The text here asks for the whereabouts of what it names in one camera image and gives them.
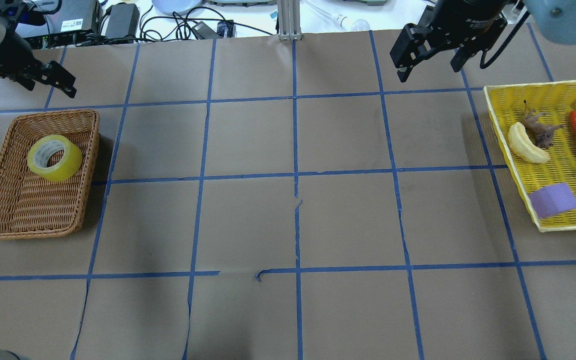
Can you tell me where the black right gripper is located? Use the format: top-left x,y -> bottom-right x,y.
390,0 -> 508,84

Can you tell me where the yellow tape roll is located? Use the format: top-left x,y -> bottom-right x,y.
26,134 -> 83,182

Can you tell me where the light bulb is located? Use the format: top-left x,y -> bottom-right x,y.
334,13 -> 371,32

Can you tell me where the black power adapter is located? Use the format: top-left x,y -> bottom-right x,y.
190,20 -> 235,40

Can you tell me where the pale toy banana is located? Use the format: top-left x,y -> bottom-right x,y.
507,121 -> 551,164

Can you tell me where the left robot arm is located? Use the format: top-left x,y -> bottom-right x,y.
0,14 -> 77,99

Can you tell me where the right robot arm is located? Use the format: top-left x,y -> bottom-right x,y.
390,0 -> 576,83

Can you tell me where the brown wicker basket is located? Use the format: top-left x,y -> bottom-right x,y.
0,109 -> 101,240

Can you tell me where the aluminium frame post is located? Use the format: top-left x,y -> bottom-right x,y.
276,0 -> 303,41

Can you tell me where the yellow plastic basket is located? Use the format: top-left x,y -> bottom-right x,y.
483,80 -> 576,233

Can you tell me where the light blue plate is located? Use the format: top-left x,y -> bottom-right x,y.
151,0 -> 203,16

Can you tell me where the toy lion figure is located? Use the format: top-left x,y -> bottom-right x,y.
521,99 -> 565,150

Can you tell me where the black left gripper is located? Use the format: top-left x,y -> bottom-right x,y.
0,30 -> 77,99

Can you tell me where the purple foam block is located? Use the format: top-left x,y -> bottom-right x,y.
528,182 -> 576,219

